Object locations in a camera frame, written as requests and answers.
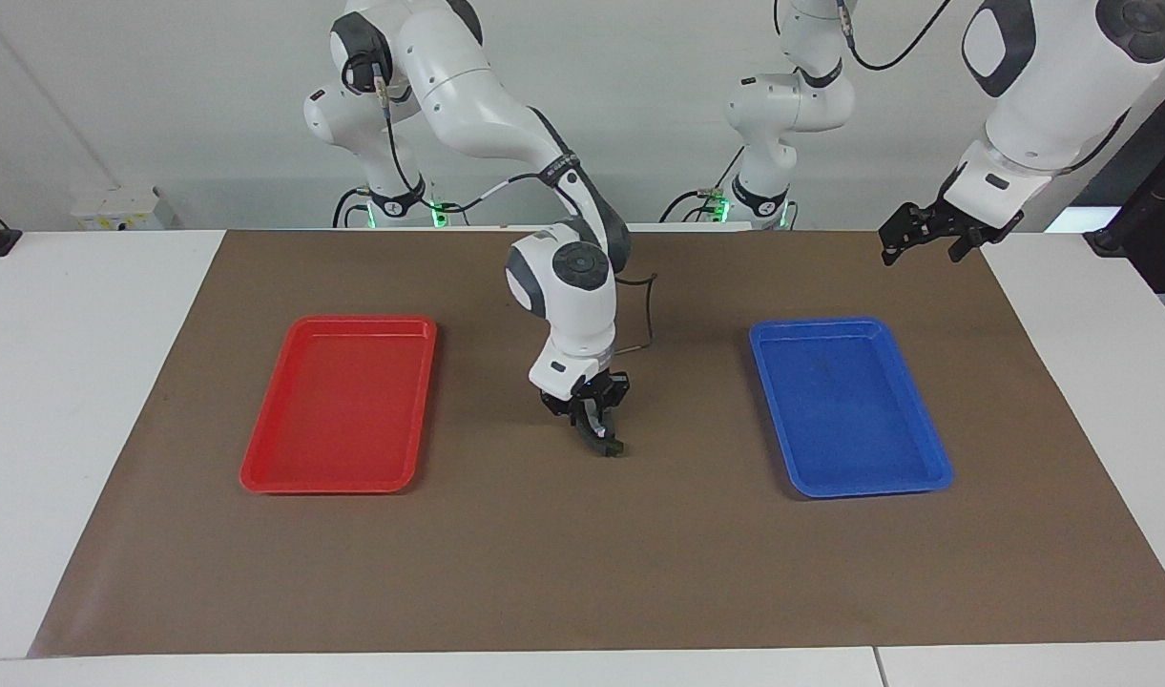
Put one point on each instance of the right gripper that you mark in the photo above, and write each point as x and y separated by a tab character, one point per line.
596	389

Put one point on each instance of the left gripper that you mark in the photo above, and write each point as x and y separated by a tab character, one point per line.
949	221

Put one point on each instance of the dark brake pad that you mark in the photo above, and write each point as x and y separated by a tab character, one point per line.
615	447

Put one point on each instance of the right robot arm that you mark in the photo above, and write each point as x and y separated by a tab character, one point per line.
468	95

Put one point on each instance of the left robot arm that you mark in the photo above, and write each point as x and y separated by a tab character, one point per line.
1040	95

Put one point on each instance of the blue plastic tray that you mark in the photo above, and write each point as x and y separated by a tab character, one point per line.
844	410

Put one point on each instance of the red plastic tray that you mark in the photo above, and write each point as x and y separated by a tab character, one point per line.
339	405

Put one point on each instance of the white wall socket box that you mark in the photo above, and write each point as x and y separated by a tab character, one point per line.
114	208

